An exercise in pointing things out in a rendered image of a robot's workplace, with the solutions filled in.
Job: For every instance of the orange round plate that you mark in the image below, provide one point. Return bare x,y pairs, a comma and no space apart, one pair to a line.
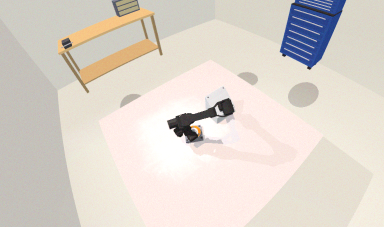
198,131

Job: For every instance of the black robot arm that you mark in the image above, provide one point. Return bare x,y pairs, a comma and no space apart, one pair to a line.
182,121

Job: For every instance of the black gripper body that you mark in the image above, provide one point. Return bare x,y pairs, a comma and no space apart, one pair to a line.
190,135

